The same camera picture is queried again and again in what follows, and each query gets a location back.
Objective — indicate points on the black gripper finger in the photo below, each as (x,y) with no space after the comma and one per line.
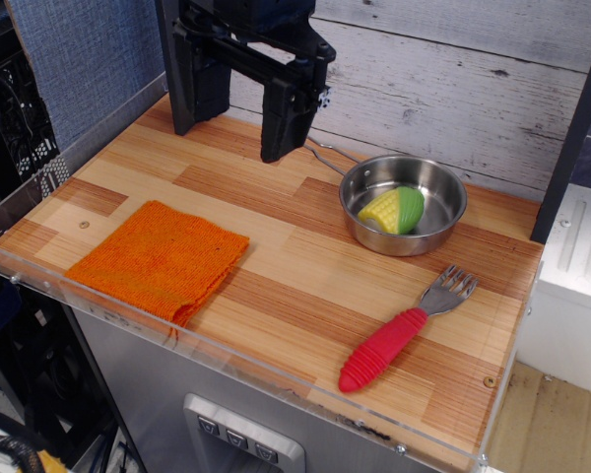
(205,81)
(288,113)

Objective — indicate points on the blue fabric panel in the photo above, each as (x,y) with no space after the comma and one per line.
(97,64)

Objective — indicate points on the white metal side cabinet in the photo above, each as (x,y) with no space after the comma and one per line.
(555,336)

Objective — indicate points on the silver cabinet button panel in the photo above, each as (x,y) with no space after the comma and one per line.
(225,441)

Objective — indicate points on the yellow green toy corn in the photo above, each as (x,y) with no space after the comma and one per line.
(396,211)

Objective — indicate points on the orange knitted cloth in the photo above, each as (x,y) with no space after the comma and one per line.
(162,261)

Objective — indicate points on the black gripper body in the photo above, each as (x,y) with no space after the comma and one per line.
(263,40)

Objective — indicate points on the small steel pan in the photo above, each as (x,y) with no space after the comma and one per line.
(445,196)

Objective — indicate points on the black vertical post right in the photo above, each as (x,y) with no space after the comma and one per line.
(565,165)

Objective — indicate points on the red handled metal fork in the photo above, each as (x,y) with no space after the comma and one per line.
(373,356)

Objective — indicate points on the black vertical post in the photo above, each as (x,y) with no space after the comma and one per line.
(178,85)
(565,165)

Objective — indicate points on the black vertical post left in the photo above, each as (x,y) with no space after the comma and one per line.
(178,85)

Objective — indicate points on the black crate rack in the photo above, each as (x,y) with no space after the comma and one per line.
(27,141)

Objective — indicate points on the clear acrylic table guard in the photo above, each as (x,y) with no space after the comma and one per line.
(231,312)

